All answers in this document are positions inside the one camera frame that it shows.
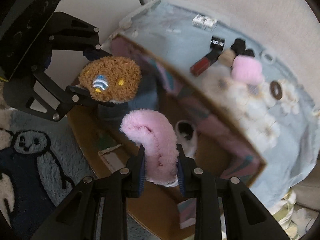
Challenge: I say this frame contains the black scrunchie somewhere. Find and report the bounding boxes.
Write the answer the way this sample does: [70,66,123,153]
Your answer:
[231,38,255,57]

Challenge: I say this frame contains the pink fluffy sock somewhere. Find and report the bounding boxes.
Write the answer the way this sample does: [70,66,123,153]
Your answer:
[120,109,179,187]

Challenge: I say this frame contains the white tape ring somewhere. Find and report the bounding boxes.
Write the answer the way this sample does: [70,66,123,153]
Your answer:
[260,50,275,63]

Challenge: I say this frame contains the panda plush slipper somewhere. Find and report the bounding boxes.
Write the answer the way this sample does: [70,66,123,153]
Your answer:
[175,120,197,159]

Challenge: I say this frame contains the brown plush toy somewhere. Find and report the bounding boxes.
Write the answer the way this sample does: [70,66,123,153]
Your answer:
[78,56,142,103]

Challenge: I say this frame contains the blue plush rug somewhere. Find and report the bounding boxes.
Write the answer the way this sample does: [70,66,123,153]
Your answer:
[0,102,156,240]

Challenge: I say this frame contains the light blue floral cloth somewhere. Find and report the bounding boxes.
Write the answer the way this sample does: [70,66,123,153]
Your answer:
[105,0,319,207]

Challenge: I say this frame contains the beige wooden spool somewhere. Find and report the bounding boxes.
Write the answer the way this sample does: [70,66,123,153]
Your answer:
[218,49,236,68]

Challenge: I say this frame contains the brown ring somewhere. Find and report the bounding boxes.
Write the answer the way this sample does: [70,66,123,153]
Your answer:
[269,80,284,100]

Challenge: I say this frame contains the cardboard box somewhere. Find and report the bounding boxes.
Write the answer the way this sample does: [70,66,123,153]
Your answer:
[67,35,266,239]

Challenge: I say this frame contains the red lipstick tube black cap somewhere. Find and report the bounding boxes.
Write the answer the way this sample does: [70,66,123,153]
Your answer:
[190,36,225,77]

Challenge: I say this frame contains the pink fluffy pompom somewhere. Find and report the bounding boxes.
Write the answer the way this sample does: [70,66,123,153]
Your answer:
[231,55,264,85]

